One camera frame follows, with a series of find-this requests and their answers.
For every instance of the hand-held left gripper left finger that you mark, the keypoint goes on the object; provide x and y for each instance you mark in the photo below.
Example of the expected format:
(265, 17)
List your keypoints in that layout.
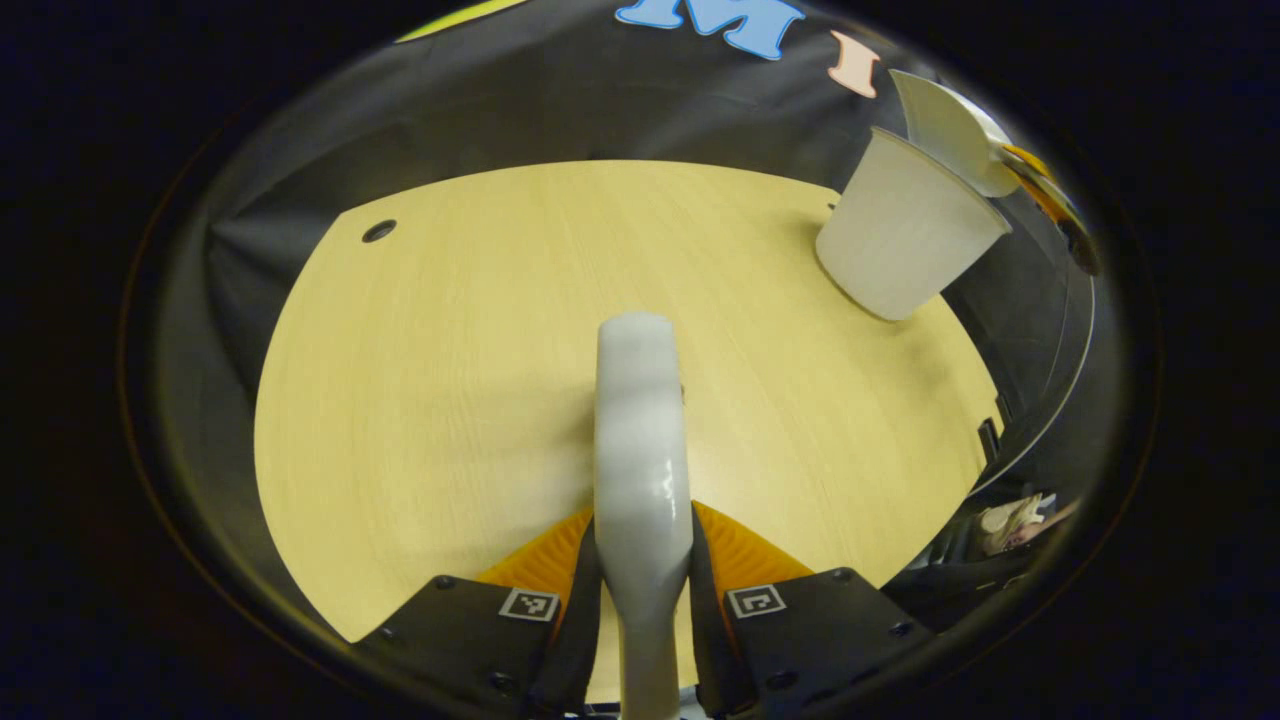
(580, 640)

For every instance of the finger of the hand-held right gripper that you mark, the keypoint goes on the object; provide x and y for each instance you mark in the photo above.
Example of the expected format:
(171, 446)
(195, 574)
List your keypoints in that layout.
(1050, 195)

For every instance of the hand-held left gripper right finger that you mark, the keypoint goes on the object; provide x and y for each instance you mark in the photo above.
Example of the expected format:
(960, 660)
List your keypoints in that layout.
(705, 640)

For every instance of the white dustpan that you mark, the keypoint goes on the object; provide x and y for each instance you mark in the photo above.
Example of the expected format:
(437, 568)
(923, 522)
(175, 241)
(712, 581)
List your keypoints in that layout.
(950, 125)

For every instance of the white ribbed garbage bin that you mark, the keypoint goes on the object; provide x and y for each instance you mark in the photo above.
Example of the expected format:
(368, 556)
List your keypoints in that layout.
(900, 235)

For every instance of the light wooden desktop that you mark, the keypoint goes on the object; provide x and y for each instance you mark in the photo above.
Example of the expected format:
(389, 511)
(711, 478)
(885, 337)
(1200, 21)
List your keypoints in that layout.
(450, 350)

